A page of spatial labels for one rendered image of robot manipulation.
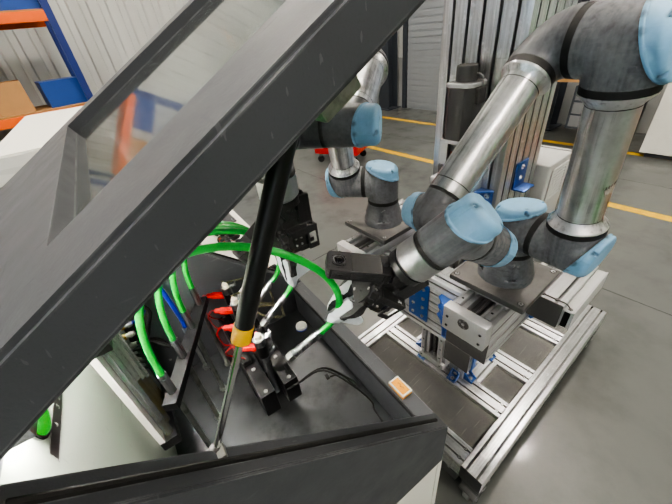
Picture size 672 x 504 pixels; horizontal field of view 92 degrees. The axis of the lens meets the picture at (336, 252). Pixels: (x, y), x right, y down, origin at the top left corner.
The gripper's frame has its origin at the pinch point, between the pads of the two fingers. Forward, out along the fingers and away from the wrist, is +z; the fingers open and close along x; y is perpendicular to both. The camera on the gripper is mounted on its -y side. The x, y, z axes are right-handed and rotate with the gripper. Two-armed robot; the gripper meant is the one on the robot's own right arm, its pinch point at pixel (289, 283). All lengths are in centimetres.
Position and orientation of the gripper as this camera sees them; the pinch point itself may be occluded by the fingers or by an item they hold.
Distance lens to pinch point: 72.7
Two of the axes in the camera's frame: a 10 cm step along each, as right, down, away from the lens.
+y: 8.2, -3.9, 4.2
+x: -5.6, -4.2, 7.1
